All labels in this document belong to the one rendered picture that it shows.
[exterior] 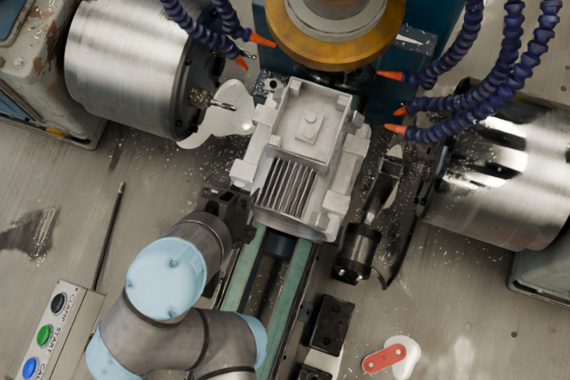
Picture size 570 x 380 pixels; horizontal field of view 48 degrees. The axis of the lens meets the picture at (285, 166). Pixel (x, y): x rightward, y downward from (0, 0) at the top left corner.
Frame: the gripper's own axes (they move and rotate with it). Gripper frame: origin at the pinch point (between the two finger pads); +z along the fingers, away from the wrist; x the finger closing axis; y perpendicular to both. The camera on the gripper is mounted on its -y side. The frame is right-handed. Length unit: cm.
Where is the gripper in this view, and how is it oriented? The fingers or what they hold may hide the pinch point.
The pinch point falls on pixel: (238, 209)
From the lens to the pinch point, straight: 99.3
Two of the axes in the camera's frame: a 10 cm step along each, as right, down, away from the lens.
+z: 1.8, -2.1, 9.6
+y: 2.7, -9.3, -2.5
